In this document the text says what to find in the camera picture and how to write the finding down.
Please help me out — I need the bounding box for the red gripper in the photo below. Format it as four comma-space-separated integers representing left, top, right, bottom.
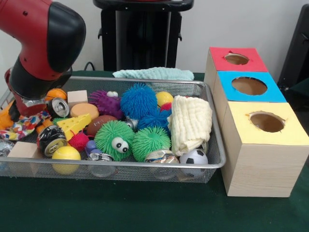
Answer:
5, 68, 46, 121

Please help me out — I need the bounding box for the white polka dot cloth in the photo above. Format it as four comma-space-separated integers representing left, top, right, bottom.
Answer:
0, 111, 51, 142

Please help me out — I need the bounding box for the silver drink can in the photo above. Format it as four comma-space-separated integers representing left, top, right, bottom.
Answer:
47, 98, 70, 119
37, 126, 67, 158

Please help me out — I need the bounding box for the yellow toy cheese wedge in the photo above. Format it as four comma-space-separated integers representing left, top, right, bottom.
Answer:
57, 114, 92, 142

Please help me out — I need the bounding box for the cream waffle cloth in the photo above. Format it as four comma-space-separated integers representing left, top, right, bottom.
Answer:
169, 95, 213, 156

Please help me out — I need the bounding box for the clear mesh bin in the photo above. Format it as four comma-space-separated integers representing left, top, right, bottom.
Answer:
0, 75, 227, 183

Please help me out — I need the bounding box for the wooden box with three holes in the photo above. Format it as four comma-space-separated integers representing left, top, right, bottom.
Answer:
204, 47, 309, 198

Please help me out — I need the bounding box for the small orange basketball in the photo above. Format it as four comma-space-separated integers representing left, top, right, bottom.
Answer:
44, 88, 67, 102

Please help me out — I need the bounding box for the yellow tennis ball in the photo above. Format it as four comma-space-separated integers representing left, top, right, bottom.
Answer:
52, 146, 82, 174

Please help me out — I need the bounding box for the green spiky ball with face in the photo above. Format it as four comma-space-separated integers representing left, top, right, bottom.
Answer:
94, 121, 135, 161

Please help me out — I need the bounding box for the blue spiky ball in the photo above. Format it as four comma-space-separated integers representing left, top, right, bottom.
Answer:
120, 83, 158, 120

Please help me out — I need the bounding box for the mint green cloth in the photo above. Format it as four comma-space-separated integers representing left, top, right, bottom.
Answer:
112, 67, 195, 82

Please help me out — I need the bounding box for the dark green tablecloth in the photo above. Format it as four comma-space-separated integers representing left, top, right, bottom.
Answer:
0, 70, 309, 232

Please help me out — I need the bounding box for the small soccer ball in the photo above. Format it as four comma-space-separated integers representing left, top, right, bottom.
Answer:
180, 149, 209, 166

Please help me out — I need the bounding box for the black chair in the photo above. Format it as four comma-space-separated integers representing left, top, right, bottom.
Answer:
278, 5, 309, 97

